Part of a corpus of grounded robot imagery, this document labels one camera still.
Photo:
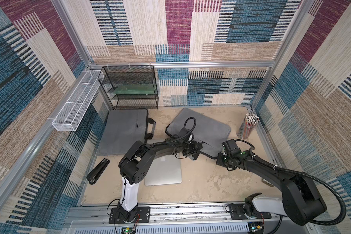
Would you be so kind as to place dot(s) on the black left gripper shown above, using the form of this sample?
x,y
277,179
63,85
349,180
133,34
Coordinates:
x,y
196,149

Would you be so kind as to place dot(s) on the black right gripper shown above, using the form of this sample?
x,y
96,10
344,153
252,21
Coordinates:
x,y
222,159

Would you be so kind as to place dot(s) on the silver apple laptop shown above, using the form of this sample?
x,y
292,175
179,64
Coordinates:
x,y
164,170

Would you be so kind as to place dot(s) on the grey zippered laptop bag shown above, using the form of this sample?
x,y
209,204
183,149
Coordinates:
x,y
123,129

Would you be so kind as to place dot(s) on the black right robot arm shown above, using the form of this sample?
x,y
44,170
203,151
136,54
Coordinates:
x,y
301,199

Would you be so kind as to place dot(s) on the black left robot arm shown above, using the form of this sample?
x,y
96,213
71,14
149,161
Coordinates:
x,y
135,164

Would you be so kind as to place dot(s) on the white eraser block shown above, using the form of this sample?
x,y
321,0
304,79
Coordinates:
x,y
267,183

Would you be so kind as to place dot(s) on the cup of coloured pencils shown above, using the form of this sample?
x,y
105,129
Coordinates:
x,y
250,121

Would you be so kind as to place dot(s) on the green mat on shelf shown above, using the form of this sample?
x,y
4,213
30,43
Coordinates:
x,y
135,90

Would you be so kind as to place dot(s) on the black stapler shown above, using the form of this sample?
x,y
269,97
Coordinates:
x,y
95,174

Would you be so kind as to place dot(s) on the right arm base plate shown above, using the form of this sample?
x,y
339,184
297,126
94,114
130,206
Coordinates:
x,y
237,212

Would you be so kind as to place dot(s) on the white slotted cable duct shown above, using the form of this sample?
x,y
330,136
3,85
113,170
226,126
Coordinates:
x,y
206,228

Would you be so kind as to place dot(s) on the black wire mesh shelf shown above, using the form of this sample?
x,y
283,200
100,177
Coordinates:
x,y
111,77

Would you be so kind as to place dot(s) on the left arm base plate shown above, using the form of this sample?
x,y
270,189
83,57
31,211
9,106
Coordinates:
x,y
143,215

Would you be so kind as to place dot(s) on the white wire mesh basket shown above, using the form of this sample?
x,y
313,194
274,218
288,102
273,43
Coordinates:
x,y
73,111

